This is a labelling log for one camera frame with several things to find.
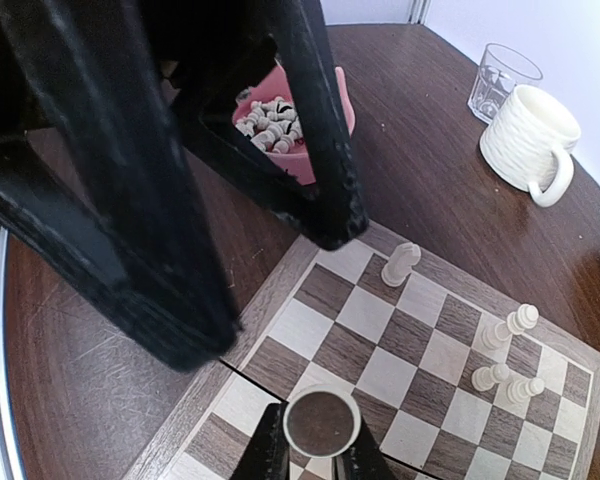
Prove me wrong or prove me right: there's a left aluminium frame post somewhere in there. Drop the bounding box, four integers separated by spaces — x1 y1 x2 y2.
408 0 431 25

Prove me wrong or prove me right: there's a white chess pieces pile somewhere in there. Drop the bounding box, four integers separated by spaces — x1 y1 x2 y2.
234 96 304 154

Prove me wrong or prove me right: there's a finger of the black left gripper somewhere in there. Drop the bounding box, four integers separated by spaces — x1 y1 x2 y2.
172 1 369 251
0 1 239 372

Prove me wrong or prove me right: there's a cream ribbed mug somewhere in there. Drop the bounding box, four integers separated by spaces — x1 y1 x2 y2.
479 85 581 208

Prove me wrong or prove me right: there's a wooden chess board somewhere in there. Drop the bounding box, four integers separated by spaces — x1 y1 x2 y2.
128 224 600 479

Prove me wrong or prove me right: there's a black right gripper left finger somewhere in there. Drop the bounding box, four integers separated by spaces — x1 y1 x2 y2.
234 402 290 480

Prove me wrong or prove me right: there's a white knight chess piece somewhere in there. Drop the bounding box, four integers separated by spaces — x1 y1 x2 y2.
381 242 421 287

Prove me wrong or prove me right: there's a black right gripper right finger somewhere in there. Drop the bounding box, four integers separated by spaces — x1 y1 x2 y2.
334 424 393 480

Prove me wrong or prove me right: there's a white queen chess piece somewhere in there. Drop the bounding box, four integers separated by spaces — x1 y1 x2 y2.
480 304 539 350

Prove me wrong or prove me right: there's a pink cat-ear bowl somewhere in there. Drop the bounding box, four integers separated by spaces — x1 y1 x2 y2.
232 65 356 185

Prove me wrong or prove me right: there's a white pawn chess piece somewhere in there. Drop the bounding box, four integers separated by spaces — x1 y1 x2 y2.
471 363 510 392

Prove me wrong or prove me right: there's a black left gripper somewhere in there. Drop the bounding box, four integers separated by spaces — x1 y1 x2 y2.
0 1 190 240

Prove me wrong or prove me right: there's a clear drinking glass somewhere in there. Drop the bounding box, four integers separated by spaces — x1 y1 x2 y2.
467 43 544 124

